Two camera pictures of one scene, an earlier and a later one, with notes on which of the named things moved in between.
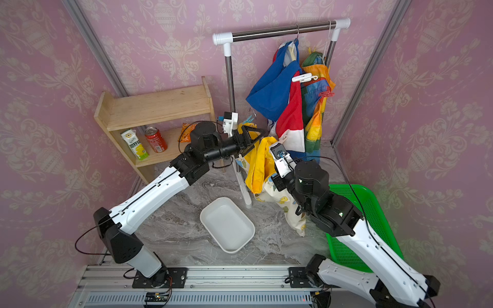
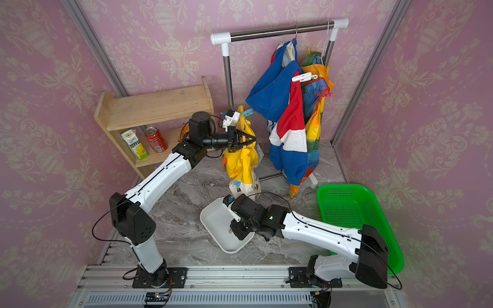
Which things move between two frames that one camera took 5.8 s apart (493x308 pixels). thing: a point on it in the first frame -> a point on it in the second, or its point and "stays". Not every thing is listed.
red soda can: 156,138 stays
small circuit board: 156,296 stays
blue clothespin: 249,120 -> 250,111
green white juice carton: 130,136 stays
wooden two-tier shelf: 151,128 stays
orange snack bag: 186,131 stays
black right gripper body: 282,183 -> 241,230
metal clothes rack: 227,38 stays
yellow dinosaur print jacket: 262,169 -> 241,163
